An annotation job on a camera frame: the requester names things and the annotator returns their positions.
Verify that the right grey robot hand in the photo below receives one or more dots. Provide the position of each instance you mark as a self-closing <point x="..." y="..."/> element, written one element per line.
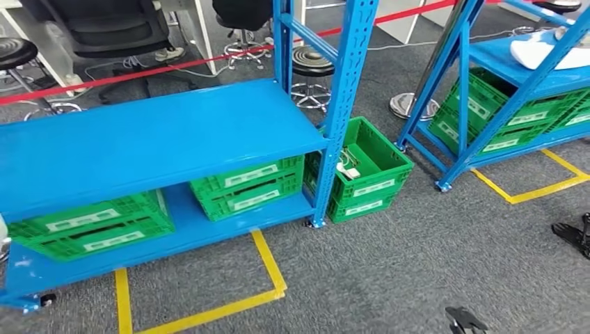
<point x="463" y="320"/>

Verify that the blue metal shelf rack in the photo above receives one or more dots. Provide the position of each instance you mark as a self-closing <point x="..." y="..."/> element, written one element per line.
<point x="493" y="57"/>
<point x="161" y="138"/>

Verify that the yellow floor tape square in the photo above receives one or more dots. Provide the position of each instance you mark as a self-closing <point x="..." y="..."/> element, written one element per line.
<point x="530" y="196"/>

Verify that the green plastic crate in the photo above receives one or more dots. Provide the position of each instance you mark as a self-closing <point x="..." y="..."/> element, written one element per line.
<point x="368" y="193"/>
<point x="546" y="110"/>
<point x="249" y="186"/>
<point x="92" y="226"/>
<point x="576" y="113"/>

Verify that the black round stool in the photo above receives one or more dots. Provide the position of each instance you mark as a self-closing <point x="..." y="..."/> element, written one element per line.
<point x="239" y="11"/>
<point x="557" y="5"/>
<point x="16" y="53"/>
<point x="313" y="62"/>

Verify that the white desk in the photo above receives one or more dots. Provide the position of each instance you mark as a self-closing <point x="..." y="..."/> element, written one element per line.
<point x="203" y="32"/>
<point x="73" y="85"/>
<point x="401" y="20"/>

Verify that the person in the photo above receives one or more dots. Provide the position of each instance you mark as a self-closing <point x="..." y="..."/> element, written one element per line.
<point x="168" y="54"/>

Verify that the red barrier belt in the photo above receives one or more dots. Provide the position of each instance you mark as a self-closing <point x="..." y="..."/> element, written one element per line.
<point x="92" y="81"/>

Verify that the black office chair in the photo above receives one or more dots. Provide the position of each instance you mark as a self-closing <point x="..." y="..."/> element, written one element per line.
<point x="106" y="27"/>

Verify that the chrome stanchion post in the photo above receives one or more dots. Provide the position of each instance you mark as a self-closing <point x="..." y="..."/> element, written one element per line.
<point x="410" y="110"/>

